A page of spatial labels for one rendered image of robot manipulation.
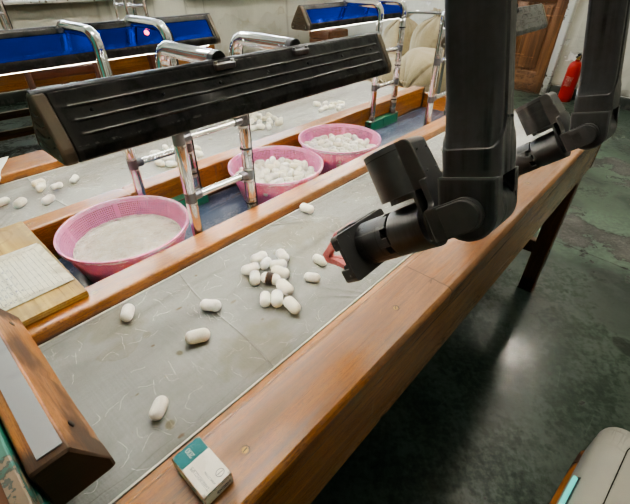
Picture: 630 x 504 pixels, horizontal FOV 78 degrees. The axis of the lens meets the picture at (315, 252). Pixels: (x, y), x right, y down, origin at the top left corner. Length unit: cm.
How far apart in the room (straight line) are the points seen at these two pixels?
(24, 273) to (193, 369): 38
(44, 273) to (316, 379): 52
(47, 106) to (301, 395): 44
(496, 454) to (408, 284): 87
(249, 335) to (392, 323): 23
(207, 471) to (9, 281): 52
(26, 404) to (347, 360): 37
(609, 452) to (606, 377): 62
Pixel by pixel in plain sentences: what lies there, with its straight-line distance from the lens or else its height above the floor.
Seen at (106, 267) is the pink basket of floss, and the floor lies 75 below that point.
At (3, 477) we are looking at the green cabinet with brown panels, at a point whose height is 87.
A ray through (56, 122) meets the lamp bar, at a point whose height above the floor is 108.
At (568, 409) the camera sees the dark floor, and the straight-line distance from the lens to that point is 167.
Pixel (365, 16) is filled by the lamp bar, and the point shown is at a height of 106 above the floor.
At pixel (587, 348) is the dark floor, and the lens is 192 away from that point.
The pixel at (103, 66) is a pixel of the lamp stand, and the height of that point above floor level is 105.
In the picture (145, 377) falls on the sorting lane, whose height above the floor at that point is 74.
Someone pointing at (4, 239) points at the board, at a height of 78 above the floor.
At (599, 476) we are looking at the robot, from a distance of 121.
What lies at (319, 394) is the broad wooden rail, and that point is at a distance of 54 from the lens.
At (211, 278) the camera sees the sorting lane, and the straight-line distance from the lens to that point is 76.
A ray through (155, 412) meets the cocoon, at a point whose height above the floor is 76.
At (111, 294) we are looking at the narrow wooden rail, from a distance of 75.
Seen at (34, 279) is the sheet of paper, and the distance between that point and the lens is 83.
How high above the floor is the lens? 121
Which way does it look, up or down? 36 degrees down
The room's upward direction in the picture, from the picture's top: straight up
